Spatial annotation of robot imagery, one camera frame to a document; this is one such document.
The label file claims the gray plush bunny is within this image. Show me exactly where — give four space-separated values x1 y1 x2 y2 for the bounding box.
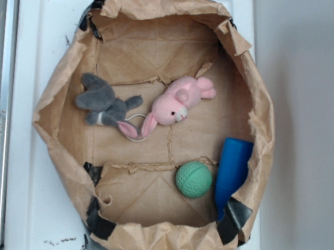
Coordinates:
75 72 143 139

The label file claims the brown paper bag bin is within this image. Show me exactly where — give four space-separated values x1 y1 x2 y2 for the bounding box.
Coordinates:
33 0 275 250

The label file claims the pink plush bunny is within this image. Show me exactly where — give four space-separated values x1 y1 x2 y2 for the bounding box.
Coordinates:
141 76 216 138

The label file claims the green dimpled ball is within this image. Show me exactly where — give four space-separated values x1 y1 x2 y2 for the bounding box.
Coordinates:
175 161 212 199

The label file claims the blue plastic bottle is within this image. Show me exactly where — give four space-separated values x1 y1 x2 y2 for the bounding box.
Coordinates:
214 137 253 221

